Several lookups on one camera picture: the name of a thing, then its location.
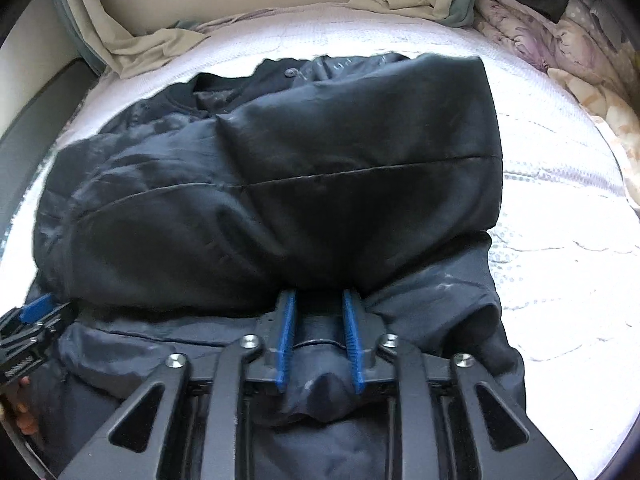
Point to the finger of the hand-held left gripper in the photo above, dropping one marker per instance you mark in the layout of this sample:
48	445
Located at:
36	308

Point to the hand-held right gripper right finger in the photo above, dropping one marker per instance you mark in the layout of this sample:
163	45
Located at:
354	345

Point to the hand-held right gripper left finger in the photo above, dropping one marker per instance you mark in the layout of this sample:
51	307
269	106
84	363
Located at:
286	345

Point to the black jacket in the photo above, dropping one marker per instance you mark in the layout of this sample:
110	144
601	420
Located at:
250	160

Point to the person's left hand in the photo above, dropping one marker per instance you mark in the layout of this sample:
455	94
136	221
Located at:
25	410

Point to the bed with white quilted cover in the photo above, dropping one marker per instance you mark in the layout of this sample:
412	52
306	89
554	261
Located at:
550	260

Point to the beige bed sheet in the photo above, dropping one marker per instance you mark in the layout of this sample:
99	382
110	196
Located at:
145	50

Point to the cream floral quilt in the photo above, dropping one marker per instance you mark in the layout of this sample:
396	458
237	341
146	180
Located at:
525	35

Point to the grey dotted cloth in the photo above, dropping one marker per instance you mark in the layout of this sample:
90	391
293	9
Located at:
607	22

